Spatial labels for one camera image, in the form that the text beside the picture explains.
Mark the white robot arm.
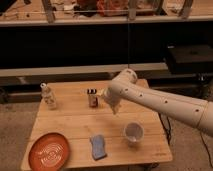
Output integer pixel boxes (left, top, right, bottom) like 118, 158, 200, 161
101, 68, 213, 137

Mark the clear plastic cup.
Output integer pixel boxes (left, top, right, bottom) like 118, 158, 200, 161
123, 122, 144, 145

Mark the blue sponge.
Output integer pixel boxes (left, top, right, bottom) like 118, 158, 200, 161
90, 135, 107, 160

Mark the orange patterned plate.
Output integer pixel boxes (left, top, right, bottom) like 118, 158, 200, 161
28, 132, 70, 171

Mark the black box on right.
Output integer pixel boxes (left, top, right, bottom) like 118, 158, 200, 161
165, 45, 213, 74

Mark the black cable under table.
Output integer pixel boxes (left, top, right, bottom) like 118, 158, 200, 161
159, 113, 173, 145

